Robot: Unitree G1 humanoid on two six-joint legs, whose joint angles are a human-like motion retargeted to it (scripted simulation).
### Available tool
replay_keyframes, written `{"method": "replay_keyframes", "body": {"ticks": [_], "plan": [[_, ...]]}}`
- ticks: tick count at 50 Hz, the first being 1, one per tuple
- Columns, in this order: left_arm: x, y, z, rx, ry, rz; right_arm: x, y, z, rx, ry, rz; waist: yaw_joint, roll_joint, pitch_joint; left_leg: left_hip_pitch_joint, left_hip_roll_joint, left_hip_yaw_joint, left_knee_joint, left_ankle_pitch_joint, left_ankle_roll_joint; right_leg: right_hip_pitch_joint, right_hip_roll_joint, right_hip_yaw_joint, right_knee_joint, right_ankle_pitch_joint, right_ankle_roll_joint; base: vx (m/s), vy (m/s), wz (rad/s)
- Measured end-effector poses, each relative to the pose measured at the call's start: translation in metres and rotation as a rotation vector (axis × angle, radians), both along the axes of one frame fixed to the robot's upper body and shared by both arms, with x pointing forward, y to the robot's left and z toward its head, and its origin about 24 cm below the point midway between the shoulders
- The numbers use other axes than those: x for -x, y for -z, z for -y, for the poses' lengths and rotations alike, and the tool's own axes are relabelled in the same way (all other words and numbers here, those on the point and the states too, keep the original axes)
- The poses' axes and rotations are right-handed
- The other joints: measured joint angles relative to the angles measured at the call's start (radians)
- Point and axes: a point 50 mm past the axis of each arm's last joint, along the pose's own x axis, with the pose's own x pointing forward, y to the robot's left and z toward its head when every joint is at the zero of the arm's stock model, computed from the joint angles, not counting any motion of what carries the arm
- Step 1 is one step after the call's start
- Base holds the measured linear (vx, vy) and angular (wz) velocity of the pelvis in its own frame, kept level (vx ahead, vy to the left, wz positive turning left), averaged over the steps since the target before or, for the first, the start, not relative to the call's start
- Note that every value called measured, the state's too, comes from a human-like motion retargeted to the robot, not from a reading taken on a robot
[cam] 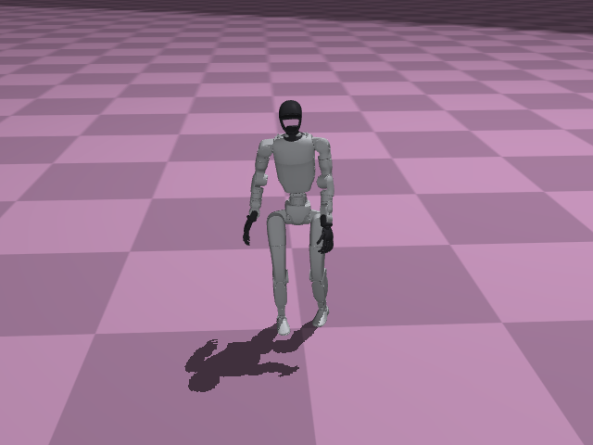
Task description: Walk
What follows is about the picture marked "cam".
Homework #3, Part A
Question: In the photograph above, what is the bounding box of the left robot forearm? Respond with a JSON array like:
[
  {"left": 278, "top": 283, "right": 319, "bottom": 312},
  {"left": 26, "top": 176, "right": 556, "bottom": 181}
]
[{"left": 320, "top": 176, "right": 334, "bottom": 223}]

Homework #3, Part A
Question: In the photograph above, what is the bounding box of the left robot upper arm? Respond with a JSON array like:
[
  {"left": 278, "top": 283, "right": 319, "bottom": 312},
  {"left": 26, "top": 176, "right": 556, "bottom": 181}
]
[{"left": 312, "top": 137, "right": 333, "bottom": 189}]

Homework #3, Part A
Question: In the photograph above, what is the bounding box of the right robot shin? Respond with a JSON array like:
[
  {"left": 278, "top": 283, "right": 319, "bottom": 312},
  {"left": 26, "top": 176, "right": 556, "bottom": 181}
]
[{"left": 272, "top": 274, "right": 287, "bottom": 319}]

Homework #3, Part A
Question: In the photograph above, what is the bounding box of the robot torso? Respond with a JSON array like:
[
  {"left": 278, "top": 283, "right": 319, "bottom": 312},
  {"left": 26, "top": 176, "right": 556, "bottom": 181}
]
[{"left": 272, "top": 132, "right": 315, "bottom": 225}]

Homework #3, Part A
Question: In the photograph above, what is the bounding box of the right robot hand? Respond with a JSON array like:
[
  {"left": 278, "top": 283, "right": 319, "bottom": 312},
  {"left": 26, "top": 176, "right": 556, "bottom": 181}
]
[{"left": 243, "top": 210, "right": 258, "bottom": 246}]

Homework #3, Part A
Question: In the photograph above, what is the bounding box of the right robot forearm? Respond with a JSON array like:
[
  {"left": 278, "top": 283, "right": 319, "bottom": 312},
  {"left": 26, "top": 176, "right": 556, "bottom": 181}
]
[{"left": 249, "top": 173, "right": 263, "bottom": 218}]

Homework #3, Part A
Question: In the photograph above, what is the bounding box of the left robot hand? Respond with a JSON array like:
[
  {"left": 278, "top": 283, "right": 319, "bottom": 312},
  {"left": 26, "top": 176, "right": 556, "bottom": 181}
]
[{"left": 317, "top": 214, "right": 334, "bottom": 254}]

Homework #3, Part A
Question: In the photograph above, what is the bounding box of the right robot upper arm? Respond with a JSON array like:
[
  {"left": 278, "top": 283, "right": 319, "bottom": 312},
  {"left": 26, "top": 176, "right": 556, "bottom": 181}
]
[{"left": 255, "top": 138, "right": 274, "bottom": 186}]

